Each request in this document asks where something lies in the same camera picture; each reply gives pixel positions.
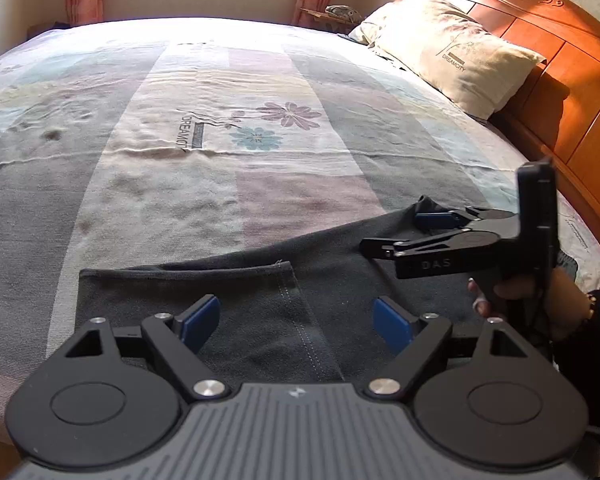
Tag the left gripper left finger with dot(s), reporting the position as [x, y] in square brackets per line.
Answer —
[173, 342]

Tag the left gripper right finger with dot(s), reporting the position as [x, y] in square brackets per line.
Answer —
[418, 343]

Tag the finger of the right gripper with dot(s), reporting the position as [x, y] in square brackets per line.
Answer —
[456, 218]
[463, 245]

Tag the dark grey trousers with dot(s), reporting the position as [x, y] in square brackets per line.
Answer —
[294, 311]

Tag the person's right forearm black sleeve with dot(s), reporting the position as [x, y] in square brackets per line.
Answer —
[578, 359]

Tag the person's right hand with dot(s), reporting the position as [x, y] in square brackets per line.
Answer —
[565, 306]

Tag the orange wooden headboard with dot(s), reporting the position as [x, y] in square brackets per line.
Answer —
[556, 112]

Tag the cream printed pillow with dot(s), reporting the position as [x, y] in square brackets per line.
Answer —
[447, 48]

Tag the pastel patchwork bed sheet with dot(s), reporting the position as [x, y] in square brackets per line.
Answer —
[153, 141]

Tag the wooden bedside table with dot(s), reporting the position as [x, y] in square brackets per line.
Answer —
[319, 20]

